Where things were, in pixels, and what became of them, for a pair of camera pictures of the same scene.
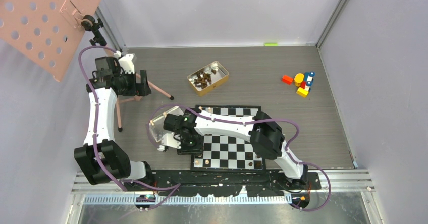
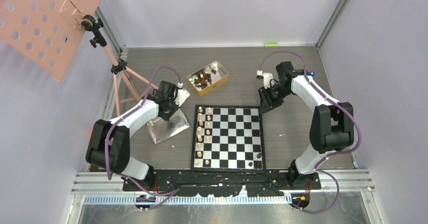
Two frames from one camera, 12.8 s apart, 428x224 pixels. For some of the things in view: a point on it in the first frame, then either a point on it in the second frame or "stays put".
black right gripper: x=197 y=151 → x=267 y=103
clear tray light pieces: x=156 y=126 stays put
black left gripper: x=138 y=89 → x=166 y=117
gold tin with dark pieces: x=206 y=78 stays put
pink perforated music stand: x=42 y=22 stays put
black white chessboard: x=225 y=153 stays put
